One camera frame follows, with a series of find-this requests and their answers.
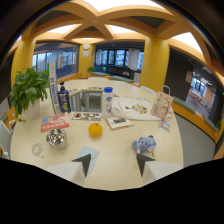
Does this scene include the white wired headphones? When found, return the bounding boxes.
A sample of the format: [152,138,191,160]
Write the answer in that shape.
[31,140,46,159]

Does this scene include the green potted plant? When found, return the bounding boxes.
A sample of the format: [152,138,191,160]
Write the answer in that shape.
[8,65,51,122]

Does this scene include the small blue packet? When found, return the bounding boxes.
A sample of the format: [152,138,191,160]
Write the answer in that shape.
[158,119,172,133]

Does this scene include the blue plush toy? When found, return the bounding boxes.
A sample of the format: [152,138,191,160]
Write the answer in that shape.
[131,134,157,155]

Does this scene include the shiny metal bowl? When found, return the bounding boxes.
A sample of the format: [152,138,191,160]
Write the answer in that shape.
[45,128,68,150]

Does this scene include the red and white booklet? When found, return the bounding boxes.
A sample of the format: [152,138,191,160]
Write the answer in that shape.
[40,112,71,133]

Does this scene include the pink paper gift bag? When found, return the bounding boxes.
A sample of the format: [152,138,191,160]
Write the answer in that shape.
[149,84,175,121]

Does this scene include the white bottle blue cap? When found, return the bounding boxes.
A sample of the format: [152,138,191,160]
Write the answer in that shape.
[100,86,115,119]

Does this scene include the orange fruit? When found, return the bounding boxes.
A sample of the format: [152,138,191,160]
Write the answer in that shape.
[87,122,104,138]

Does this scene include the light blue paper sheet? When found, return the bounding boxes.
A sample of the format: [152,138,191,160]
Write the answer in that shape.
[71,145,100,183]

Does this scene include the white printed tote bag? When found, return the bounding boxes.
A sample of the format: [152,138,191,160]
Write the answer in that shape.
[110,96,174,122]

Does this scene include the dark blue bottle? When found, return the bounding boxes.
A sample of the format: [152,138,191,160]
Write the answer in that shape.
[57,80,72,114]

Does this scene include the tall white banner box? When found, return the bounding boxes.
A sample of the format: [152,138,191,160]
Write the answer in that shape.
[47,61,62,115]

